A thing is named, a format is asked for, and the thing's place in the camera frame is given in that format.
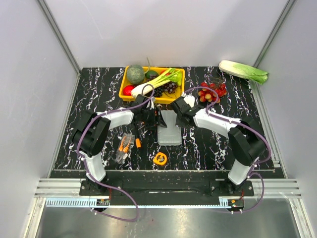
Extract grey plastic tool case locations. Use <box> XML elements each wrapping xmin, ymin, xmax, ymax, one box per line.
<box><xmin>158</xmin><ymin>110</ymin><xmax>182</xmax><ymax>146</ymax></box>

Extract orange black screwdriver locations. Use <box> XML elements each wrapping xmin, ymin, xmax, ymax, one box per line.
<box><xmin>134</xmin><ymin>122</ymin><xmax>142</xmax><ymax>149</ymax></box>

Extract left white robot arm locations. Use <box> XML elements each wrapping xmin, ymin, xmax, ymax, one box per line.
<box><xmin>72</xmin><ymin>95</ymin><xmax>167</xmax><ymax>187</ymax></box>

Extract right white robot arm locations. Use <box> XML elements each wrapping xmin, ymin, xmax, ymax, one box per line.
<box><xmin>171</xmin><ymin>96</ymin><xmax>267</xmax><ymax>194</ymax></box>

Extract yellow plastic tray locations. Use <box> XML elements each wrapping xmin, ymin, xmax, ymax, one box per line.
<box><xmin>118</xmin><ymin>66</ymin><xmax>185</xmax><ymax>104</ymax></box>

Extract orange pliers in bag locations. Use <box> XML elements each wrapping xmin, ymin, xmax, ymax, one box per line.
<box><xmin>115</xmin><ymin>133</ymin><xmax>135</xmax><ymax>164</ymax></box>

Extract red cherry bunch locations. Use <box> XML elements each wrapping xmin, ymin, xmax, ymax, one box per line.
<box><xmin>198</xmin><ymin>79</ymin><xmax>227</xmax><ymax>103</ymax></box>

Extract dark purple grape bunch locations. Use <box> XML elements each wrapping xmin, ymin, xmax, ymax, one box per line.
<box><xmin>153</xmin><ymin>82</ymin><xmax>178</xmax><ymax>98</ymax></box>

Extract red apple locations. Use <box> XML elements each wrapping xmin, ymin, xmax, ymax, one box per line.
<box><xmin>122</xmin><ymin>85</ymin><xmax>135</xmax><ymax>96</ymax></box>

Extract yellow tape measure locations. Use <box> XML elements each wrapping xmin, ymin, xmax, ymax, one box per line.
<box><xmin>153</xmin><ymin>152</ymin><xmax>167</xmax><ymax>166</ymax></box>

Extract green fruit in tray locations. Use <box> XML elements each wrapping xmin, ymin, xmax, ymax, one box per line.
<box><xmin>145</xmin><ymin>70</ymin><xmax>159</xmax><ymax>80</ymax></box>

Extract green cantaloupe melon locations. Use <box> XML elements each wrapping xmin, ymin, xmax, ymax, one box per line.
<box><xmin>126</xmin><ymin>64</ymin><xmax>145</xmax><ymax>85</ymax></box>

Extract white green leek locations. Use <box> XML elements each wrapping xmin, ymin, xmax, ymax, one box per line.
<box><xmin>131</xmin><ymin>69</ymin><xmax>180</xmax><ymax>98</ymax></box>

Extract red tomato in tray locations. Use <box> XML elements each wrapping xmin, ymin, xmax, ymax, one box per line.
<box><xmin>160</xmin><ymin>70</ymin><xmax>170</xmax><ymax>75</ymax></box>

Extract napa cabbage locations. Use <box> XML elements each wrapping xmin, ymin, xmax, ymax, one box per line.
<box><xmin>218</xmin><ymin>60</ymin><xmax>268</xmax><ymax>85</ymax></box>

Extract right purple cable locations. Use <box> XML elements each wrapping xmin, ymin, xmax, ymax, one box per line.
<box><xmin>182</xmin><ymin>86</ymin><xmax>272</xmax><ymax>214</ymax></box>

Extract purple cable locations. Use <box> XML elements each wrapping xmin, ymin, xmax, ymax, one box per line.
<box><xmin>76</xmin><ymin>83</ymin><xmax>156</xmax><ymax>222</ymax></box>
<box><xmin>182</xmin><ymin>86</ymin><xmax>272</xmax><ymax>214</ymax></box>

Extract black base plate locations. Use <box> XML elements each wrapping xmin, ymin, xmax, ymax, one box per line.
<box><xmin>79</xmin><ymin>171</ymin><xmax>254</xmax><ymax>206</ymax></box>

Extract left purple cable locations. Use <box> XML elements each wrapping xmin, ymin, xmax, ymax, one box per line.
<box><xmin>76</xmin><ymin>83</ymin><xmax>156</xmax><ymax>222</ymax></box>

